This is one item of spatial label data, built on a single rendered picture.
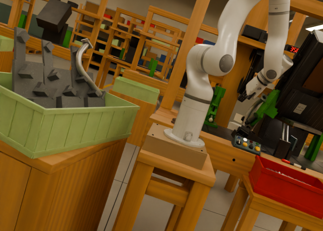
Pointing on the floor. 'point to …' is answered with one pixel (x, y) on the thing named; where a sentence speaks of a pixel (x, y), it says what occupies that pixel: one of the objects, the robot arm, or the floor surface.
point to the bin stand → (261, 206)
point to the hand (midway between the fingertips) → (242, 98)
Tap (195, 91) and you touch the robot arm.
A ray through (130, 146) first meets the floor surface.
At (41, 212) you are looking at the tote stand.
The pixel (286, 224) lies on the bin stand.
